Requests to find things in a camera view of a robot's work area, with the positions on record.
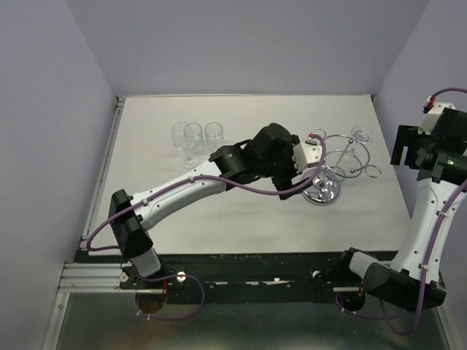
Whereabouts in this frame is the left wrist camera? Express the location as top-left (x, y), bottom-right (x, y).
top-left (293, 133), bottom-right (326, 174)

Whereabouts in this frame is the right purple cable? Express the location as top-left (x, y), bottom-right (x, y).
top-left (335, 86), bottom-right (467, 335)

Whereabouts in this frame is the chrome wine glass rack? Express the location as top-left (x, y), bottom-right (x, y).
top-left (301, 128), bottom-right (382, 206)

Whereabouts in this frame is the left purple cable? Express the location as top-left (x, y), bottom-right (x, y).
top-left (85, 133), bottom-right (328, 322)

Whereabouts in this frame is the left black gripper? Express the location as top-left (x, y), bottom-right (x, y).
top-left (256, 136), bottom-right (313, 200)

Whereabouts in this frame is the short clear wine glass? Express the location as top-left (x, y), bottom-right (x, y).
top-left (183, 122), bottom-right (204, 154)

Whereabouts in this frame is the tall wine glass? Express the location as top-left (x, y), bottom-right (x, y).
top-left (171, 122), bottom-right (198, 168)

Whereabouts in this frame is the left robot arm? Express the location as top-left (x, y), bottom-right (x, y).
top-left (108, 123), bottom-right (300, 288)

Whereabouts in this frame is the purple cable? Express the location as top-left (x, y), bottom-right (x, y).
top-left (85, 133), bottom-right (328, 322)
top-left (335, 86), bottom-right (467, 335)

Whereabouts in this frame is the aluminium rail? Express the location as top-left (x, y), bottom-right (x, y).
top-left (58, 263), bottom-right (122, 293)

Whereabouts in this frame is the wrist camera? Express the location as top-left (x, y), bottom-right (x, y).
top-left (418, 96), bottom-right (456, 136)
top-left (293, 133), bottom-right (326, 174)

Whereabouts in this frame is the ribbed wine glass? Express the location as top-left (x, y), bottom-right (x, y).
top-left (204, 122), bottom-right (224, 152)

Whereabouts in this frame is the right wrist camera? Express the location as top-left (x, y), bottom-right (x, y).
top-left (418, 96), bottom-right (456, 136)

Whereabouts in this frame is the black mounting base plate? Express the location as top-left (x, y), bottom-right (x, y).
top-left (120, 252), bottom-right (366, 311)

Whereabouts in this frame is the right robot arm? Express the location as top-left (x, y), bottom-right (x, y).
top-left (335, 103), bottom-right (466, 312)

